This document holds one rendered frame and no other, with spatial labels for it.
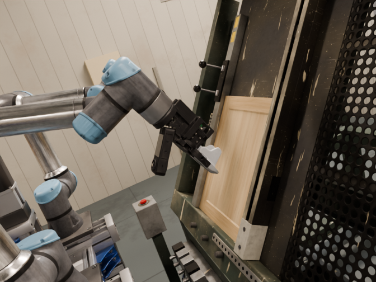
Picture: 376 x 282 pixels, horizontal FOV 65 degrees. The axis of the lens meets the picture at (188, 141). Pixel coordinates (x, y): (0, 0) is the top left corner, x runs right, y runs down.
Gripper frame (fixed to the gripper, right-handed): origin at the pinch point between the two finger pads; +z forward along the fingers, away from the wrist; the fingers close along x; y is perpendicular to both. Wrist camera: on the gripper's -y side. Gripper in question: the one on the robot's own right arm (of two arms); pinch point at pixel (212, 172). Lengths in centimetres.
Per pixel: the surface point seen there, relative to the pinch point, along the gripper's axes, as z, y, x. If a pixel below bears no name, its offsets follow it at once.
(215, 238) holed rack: 40, -15, 34
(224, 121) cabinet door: 20, 27, 57
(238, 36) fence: 0, 62, 61
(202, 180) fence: 34, 0, 62
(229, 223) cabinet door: 40, -7, 33
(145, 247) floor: 109, -77, 196
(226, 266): 44, -20, 23
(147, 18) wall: -26, 138, 368
